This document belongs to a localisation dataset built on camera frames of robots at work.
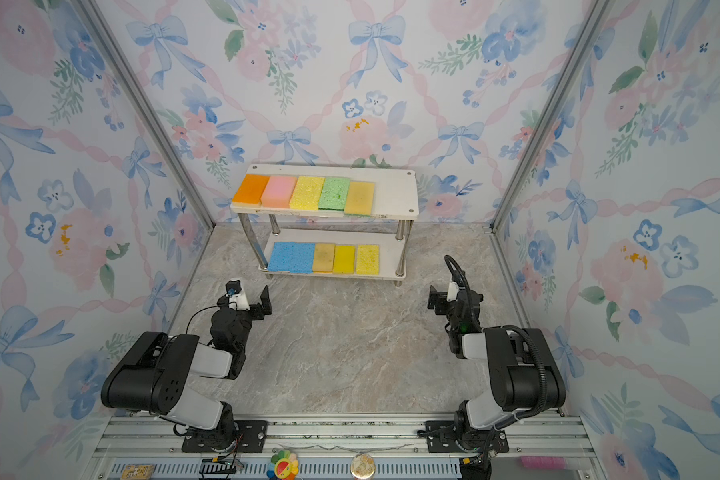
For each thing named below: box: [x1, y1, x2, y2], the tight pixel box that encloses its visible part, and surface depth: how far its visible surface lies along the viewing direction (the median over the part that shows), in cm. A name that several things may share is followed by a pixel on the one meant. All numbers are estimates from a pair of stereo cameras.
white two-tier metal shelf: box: [230, 164, 419, 279], surface depth 85 cm
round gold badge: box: [350, 453, 376, 480], surface depth 72 cm
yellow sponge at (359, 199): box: [344, 181, 375, 217], surface depth 78 cm
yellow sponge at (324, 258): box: [312, 243, 336, 273], surface depth 102 cm
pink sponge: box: [260, 176, 296, 209], surface depth 79 cm
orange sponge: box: [232, 174, 270, 205], surface depth 80 cm
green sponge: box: [318, 177, 350, 211], surface depth 79 cm
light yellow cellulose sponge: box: [289, 176, 325, 211], surface depth 80 cm
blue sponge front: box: [282, 242, 316, 274], surface depth 102 cm
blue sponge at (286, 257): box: [268, 242, 303, 274], surface depth 102 cm
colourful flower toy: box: [266, 450, 299, 480], surface depth 70 cm
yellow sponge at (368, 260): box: [355, 244, 380, 276], surface depth 102 cm
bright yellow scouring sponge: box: [333, 245, 356, 275], surface depth 102 cm
